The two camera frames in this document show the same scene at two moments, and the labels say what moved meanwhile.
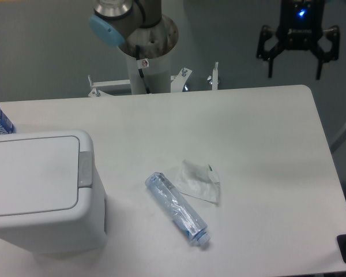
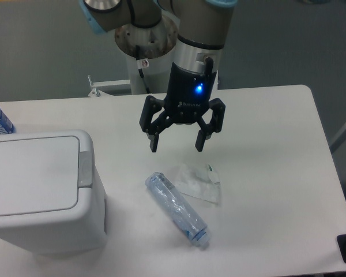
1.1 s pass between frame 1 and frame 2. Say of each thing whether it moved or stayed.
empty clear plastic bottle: stayed
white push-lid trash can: stayed
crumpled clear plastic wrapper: stayed
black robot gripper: moved
